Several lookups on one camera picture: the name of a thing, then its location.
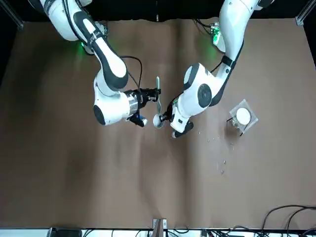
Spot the aluminium frame post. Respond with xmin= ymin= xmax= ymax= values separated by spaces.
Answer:
xmin=152 ymin=218 xmax=167 ymax=237

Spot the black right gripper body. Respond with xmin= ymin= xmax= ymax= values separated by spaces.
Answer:
xmin=134 ymin=88 xmax=149 ymax=107

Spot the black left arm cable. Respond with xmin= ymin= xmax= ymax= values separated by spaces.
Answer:
xmin=209 ymin=59 xmax=224 ymax=74

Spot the aluminium frame corner piece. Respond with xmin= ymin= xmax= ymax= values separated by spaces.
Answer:
xmin=295 ymin=0 xmax=316 ymax=25
xmin=0 ymin=2 xmax=25 ymax=31

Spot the black desk cable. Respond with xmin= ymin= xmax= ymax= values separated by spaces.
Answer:
xmin=263 ymin=204 xmax=316 ymax=237

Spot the black left base cable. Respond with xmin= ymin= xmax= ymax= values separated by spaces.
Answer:
xmin=194 ymin=18 xmax=213 ymax=35

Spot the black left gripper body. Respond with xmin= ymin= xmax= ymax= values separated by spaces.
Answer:
xmin=165 ymin=98 xmax=179 ymax=118

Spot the white round crucible lid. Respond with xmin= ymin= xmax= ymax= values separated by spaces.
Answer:
xmin=236 ymin=107 xmax=252 ymax=125

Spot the pale green small spoon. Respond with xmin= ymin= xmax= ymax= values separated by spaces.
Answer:
xmin=155 ymin=77 xmax=163 ymax=111

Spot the white ceramic crucible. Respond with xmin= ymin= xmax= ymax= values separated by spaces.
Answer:
xmin=152 ymin=114 xmax=168 ymax=129

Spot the clear acrylic stand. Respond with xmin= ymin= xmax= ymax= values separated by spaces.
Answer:
xmin=226 ymin=98 xmax=259 ymax=137

